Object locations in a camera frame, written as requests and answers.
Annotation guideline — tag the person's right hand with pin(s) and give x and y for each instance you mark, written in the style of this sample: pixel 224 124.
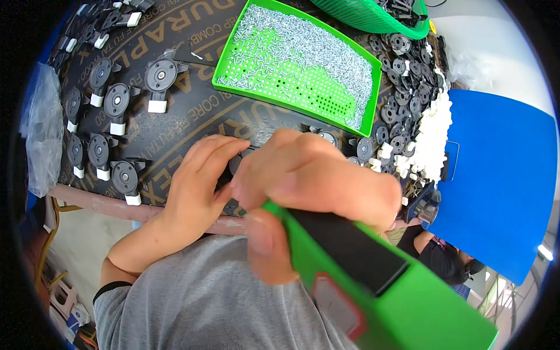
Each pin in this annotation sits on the person's right hand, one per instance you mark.
pixel 315 175

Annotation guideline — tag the person's left hand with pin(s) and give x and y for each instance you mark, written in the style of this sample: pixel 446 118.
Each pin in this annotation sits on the person's left hand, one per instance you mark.
pixel 192 192

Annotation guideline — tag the black disc part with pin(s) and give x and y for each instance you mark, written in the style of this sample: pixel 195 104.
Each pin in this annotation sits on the black disc part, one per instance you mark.
pixel 365 148
pixel 328 138
pixel 238 159

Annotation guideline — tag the green electric screwdriver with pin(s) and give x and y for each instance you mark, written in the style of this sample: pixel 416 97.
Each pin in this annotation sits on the green electric screwdriver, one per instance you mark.
pixel 415 306

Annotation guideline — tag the green perforated tray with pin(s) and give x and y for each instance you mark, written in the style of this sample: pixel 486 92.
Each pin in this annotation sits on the green perforated tray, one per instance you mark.
pixel 306 94

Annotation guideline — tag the person's body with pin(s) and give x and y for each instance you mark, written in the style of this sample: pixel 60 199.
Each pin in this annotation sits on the person's body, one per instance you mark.
pixel 210 302

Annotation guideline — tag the dark box with metal fitting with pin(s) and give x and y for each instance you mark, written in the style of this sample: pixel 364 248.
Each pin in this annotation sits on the dark box with metal fitting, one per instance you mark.
pixel 422 203

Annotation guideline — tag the laid-out black assemblies with clips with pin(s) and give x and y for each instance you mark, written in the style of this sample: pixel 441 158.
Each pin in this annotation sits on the laid-out black assemblies with clips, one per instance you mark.
pixel 117 100

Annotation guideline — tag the pile of loose black discs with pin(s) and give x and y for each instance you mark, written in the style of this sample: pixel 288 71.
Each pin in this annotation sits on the pile of loose black discs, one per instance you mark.
pixel 400 87

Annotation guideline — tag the pile of white plastic clips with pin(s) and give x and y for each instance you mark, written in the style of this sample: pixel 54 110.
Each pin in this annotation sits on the pile of white plastic clips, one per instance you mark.
pixel 433 135

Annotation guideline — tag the heap of small silver screws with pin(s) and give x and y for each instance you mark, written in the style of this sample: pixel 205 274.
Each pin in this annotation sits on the heap of small silver screws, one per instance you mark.
pixel 306 39

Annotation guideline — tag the clear plastic bag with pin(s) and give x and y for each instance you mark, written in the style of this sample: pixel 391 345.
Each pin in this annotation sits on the clear plastic bag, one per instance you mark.
pixel 43 127

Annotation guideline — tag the green mesh basket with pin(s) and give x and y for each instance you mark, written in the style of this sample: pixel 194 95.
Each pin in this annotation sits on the green mesh basket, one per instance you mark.
pixel 363 15

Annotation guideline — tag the plastic stools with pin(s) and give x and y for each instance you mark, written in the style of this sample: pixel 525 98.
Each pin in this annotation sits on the plastic stools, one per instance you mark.
pixel 65 302

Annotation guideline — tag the blue plastic board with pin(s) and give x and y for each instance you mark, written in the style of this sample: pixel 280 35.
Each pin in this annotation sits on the blue plastic board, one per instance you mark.
pixel 498 175

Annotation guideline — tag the crumpled clear plastic sheet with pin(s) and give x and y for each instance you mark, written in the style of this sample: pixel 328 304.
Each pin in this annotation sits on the crumpled clear plastic sheet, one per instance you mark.
pixel 466 68

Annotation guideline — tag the heap of finished black assemblies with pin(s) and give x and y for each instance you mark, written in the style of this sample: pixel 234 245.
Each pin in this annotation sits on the heap of finished black assemblies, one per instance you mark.
pixel 94 30

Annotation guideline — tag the metal table frame rail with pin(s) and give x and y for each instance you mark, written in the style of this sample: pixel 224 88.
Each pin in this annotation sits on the metal table frame rail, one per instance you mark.
pixel 113 205

